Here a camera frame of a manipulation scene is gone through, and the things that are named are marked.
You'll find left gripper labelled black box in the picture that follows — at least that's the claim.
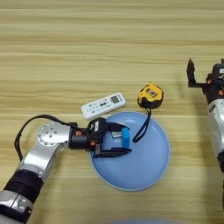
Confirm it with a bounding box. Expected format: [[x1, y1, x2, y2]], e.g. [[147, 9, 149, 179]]
[[87, 117, 108, 141]]

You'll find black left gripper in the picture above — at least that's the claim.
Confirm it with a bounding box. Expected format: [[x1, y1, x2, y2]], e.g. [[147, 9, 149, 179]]
[[69, 122, 133, 158]]

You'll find yellow black tape measure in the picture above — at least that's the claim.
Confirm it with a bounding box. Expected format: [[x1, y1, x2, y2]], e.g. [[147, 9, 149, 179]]
[[132, 81, 165, 144]]

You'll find blue rectangular block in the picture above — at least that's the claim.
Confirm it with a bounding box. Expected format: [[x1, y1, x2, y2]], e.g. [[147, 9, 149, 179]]
[[121, 127, 131, 149]]

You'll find white remote control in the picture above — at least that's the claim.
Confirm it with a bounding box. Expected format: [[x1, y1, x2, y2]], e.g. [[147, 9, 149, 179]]
[[80, 92, 127, 121]]

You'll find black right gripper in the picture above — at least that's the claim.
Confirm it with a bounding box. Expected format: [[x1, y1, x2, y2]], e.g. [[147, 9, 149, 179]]
[[186, 58, 224, 104]]

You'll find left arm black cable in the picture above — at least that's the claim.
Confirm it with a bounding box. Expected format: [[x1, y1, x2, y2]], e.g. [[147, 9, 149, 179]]
[[13, 114, 78, 162]]

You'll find light blue round plate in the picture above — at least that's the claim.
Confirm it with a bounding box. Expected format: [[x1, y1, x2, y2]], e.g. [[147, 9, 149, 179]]
[[89, 110, 171, 192]]

